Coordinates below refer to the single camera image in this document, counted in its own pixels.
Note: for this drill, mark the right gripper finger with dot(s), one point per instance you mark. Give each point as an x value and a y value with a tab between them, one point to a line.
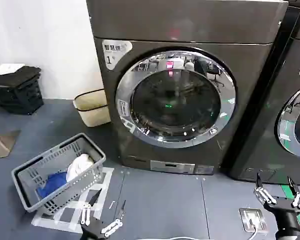
263	195
298	197

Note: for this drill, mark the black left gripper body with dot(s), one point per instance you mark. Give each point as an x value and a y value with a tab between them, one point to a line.
91	228

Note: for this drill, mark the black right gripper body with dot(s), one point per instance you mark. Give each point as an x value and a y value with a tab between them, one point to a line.
286	212

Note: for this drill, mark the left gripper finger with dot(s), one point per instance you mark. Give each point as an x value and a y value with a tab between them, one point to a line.
86	212
115	223

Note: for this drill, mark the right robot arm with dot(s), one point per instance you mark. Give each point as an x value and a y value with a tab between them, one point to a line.
290	235

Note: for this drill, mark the small white floor hook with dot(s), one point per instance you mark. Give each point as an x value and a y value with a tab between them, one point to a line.
112	205

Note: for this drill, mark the steel floor socket plate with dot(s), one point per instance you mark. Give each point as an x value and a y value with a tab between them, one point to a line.
258	216

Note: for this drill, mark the blue garment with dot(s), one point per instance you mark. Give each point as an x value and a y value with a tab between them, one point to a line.
53	183

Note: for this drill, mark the white garment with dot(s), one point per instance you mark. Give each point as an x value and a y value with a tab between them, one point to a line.
80	166

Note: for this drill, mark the grey dryer with number sticker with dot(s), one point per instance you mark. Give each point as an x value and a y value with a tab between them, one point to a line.
270	140

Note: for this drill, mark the grey plastic laundry basket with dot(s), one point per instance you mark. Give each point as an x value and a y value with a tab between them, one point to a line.
55	160

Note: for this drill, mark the grey front-load dryer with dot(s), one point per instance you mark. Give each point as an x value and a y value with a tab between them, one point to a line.
240	100

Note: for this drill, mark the beige fabric bin black trim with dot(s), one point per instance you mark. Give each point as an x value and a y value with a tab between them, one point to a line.
92	110

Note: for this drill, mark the brown cardboard sheet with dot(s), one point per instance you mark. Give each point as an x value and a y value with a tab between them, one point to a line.
1	143

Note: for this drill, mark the round chrome glass dryer door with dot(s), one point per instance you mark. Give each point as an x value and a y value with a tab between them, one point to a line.
176	105

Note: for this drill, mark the black plastic crate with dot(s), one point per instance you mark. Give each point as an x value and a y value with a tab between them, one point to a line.
20	97

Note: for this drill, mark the black folded cloth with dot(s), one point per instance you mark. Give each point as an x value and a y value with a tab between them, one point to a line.
22	75

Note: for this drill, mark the white flat package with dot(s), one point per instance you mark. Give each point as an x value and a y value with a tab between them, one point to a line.
7	68

